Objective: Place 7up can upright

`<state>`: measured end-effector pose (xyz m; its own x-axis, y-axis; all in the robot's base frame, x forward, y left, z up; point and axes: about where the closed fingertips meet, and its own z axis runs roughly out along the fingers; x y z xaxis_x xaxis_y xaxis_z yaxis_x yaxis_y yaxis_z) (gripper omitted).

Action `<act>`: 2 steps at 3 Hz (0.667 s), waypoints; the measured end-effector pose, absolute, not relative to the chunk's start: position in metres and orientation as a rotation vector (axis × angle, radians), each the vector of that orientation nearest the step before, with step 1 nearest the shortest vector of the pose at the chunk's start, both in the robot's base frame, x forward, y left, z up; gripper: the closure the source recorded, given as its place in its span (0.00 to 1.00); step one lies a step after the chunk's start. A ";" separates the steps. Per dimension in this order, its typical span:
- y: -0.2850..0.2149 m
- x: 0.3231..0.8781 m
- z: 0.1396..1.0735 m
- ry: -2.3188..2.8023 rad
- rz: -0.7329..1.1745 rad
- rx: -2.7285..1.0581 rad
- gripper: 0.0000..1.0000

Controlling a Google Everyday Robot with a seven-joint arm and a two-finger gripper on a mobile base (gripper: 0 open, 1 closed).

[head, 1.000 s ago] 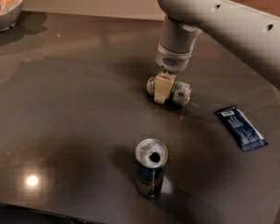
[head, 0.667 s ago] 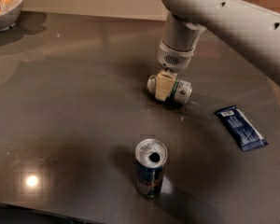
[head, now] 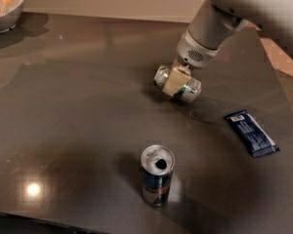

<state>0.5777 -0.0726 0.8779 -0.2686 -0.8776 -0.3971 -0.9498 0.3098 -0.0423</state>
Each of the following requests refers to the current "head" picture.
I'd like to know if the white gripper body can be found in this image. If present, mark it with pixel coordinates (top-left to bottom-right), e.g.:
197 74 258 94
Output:
177 28 219 68

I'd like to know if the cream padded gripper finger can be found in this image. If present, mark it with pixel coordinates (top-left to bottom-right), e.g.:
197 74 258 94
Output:
162 59 191 97

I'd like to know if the white green 7up can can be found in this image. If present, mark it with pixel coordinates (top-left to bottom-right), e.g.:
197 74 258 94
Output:
153 64 202 103

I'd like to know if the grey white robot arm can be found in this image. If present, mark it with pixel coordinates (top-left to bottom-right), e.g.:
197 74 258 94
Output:
162 0 293 97

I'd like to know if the blue silver Red Bull can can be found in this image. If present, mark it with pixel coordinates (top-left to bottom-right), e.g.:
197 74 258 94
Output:
141 144 175 207

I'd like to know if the blue snack bar wrapper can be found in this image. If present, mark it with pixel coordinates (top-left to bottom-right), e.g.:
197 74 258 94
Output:
225 110 279 158

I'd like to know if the white fruit bowl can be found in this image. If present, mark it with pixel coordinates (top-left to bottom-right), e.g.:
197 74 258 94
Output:
0 0 25 33

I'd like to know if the orange fruit middle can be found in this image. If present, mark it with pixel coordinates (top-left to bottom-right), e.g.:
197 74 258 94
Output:
0 0 14 8

